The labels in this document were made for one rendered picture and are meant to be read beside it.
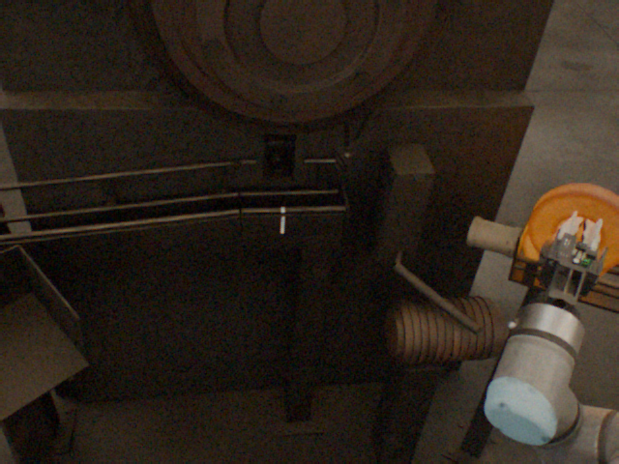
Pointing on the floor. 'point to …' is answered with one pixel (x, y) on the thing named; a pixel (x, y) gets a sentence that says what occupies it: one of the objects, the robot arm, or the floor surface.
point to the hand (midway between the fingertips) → (583, 220)
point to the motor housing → (426, 364)
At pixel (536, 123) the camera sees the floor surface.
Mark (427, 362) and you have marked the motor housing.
